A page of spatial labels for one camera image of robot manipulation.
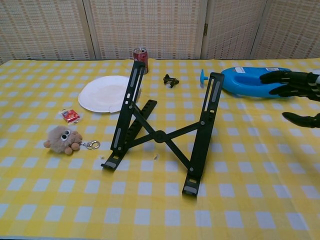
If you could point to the small red snack packet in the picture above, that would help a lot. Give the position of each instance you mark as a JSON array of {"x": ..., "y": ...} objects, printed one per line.
[{"x": 71, "y": 115}]

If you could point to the white paper plate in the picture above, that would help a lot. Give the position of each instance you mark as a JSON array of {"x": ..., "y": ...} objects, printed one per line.
[{"x": 100, "y": 95}]

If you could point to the blue pump detergent bottle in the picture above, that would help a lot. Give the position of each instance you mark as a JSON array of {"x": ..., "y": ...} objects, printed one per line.
[{"x": 245, "y": 82}]

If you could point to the yellow checkered tablecloth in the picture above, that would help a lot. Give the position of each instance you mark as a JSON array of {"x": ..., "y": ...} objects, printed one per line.
[{"x": 250, "y": 175}]

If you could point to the red soda can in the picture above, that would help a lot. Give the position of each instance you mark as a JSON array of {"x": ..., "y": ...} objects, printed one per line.
[{"x": 141, "y": 56}]

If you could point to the woven folding screen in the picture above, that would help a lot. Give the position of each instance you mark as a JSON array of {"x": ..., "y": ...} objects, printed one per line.
[{"x": 150, "y": 25}]

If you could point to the black folding stand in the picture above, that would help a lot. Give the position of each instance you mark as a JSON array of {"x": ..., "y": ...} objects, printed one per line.
[{"x": 160, "y": 136}]

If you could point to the black binder clip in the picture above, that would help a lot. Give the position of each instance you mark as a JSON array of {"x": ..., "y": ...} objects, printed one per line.
[{"x": 170, "y": 80}]

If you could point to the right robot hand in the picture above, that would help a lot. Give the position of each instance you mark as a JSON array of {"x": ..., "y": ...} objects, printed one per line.
[{"x": 287, "y": 76}]

